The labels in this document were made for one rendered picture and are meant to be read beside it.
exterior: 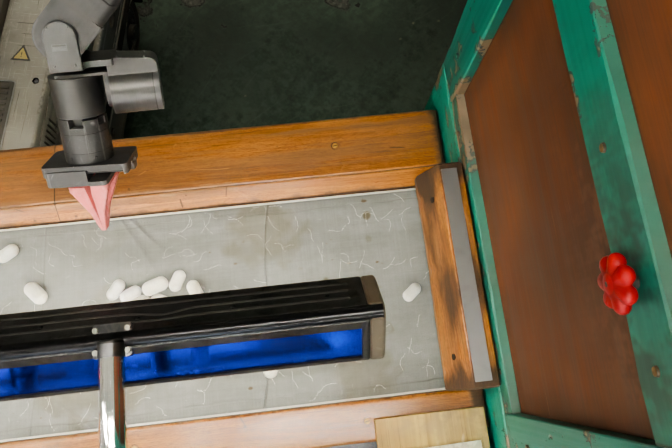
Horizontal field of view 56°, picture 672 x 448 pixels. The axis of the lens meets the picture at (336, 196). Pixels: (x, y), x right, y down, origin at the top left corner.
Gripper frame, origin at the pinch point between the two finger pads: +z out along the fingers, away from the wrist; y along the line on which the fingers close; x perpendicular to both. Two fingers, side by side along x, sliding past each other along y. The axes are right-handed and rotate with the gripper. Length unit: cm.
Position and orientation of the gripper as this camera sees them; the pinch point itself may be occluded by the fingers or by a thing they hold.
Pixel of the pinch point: (104, 222)
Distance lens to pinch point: 87.9
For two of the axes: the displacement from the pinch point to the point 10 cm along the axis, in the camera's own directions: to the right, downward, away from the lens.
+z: 0.4, 9.1, 4.1
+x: -0.8, -4.0, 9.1
